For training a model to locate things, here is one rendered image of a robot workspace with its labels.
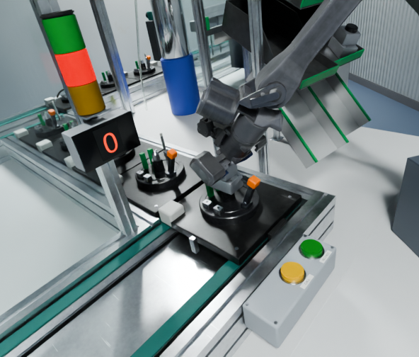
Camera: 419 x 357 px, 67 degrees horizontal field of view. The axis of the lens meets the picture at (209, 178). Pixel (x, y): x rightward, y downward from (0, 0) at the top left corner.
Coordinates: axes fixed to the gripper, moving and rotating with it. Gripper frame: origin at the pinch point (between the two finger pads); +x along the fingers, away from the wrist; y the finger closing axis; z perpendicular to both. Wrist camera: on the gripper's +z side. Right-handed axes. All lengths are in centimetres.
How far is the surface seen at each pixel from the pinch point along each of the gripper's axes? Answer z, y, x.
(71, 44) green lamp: 25.1, 19.5, -17.0
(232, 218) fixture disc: -10.2, 4.8, 3.8
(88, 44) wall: 270, -165, 237
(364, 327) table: -40.5, 4.6, -4.0
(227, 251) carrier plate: -14.4, 11.7, 2.7
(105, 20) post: 98, -46, 48
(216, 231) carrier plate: -10.0, 8.4, 6.2
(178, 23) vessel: 68, -60, 30
